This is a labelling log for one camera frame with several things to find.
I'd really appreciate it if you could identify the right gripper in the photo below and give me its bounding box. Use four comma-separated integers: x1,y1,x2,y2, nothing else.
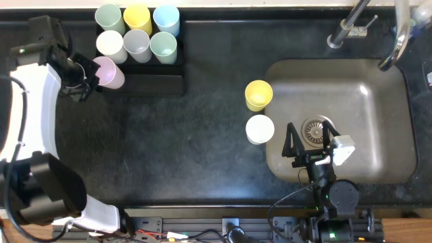
281,119,342,169

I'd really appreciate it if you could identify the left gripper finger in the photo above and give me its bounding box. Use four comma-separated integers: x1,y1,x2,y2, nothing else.
73,53,101,92

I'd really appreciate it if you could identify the pink cup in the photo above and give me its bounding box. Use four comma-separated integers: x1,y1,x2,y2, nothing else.
92,55,126,90

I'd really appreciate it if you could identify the white cup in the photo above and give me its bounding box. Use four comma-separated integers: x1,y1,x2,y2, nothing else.
95,30,128,64
245,114,275,145

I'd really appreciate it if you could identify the yellow cup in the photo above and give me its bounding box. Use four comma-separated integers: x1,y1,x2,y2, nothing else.
123,3,153,36
244,80,273,112

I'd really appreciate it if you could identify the grey cup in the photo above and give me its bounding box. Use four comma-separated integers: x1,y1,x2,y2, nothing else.
123,28,153,63

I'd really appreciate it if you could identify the green cup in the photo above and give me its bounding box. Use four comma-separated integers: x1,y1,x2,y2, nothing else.
94,3,126,36
149,31,178,65

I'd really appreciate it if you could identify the black tray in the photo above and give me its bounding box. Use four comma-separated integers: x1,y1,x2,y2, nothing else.
94,15,186,97

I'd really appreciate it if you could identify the steel sink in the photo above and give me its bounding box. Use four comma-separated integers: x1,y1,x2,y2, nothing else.
264,59,419,185

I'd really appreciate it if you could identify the blue cup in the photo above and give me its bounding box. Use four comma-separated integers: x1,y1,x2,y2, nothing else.
153,4,181,37

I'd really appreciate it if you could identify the steel tap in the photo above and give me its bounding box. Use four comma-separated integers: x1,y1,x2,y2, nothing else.
326,0,412,72

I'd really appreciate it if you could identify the blue soap bottle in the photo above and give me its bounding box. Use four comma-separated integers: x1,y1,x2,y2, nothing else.
409,3,432,38

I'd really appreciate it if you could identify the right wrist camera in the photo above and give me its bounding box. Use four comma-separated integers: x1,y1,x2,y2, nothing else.
315,134,356,166

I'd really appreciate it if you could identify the black cable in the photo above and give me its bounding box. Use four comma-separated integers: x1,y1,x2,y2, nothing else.
267,168,325,243
0,74,74,243

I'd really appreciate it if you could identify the mounting rail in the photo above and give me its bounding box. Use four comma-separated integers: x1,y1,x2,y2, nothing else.
52,208,385,243

